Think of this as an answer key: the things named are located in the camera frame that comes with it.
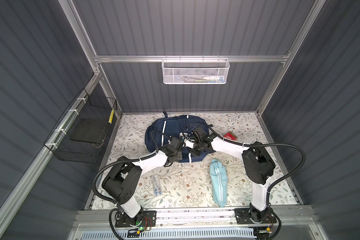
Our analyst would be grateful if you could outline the navy blue student backpack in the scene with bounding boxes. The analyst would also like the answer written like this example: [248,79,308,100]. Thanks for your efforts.
[145,115,211,163]

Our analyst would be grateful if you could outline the red card pack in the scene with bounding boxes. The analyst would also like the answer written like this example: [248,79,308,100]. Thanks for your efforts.
[223,131,238,141]

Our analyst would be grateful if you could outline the light blue pencil pouch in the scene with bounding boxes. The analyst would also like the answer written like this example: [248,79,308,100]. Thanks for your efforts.
[210,159,228,208]

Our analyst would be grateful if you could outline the clear plastic ruler set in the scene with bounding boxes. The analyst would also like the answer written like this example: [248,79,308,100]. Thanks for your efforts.
[151,175,162,197]

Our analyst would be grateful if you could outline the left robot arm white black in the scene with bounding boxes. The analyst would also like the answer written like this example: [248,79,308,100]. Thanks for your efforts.
[102,137,185,225]

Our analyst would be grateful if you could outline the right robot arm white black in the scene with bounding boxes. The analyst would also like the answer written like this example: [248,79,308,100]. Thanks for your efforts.
[183,127,276,224]

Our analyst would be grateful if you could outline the pens in white basket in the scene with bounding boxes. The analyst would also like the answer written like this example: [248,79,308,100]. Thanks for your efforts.
[180,75,226,84]

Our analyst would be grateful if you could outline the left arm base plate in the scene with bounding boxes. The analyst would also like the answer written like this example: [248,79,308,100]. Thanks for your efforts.
[115,210,157,228]

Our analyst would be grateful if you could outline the white wire mesh basket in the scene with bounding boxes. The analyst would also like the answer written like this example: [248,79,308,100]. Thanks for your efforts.
[162,57,230,85]

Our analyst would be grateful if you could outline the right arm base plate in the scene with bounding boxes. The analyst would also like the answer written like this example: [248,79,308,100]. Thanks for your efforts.
[234,207,278,225]

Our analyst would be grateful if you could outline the black wire wall basket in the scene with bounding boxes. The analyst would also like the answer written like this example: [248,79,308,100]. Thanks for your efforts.
[44,89,118,164]

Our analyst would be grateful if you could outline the aluminium front rail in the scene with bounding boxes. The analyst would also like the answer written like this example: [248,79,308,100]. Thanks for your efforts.
[107,205,316,232]

